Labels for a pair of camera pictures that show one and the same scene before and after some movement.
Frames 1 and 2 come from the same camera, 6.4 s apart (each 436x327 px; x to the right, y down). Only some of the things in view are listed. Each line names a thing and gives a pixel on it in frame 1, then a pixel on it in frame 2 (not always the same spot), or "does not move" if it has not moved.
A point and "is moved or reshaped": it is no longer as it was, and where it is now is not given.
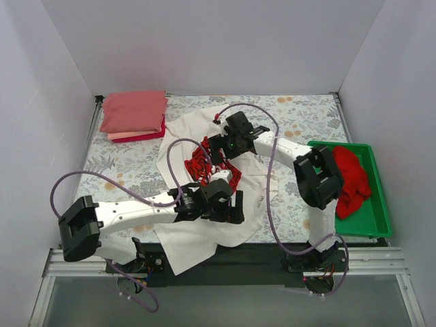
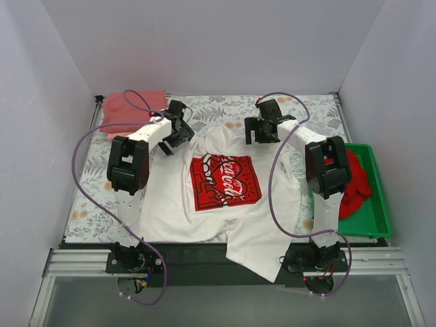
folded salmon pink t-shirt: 135,112 does not move
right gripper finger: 216,158 -> 248,135
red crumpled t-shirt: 355,181 does not move
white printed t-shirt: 185,156 is moved or reshaped
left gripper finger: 234,219 -> 187,136
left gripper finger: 236,214 -> 166,147
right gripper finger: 216,142 -> 252,123
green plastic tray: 372,220 does not move
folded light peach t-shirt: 120,135 does not move
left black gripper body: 230,211 -> 182,133
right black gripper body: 216,147 -> 256,129
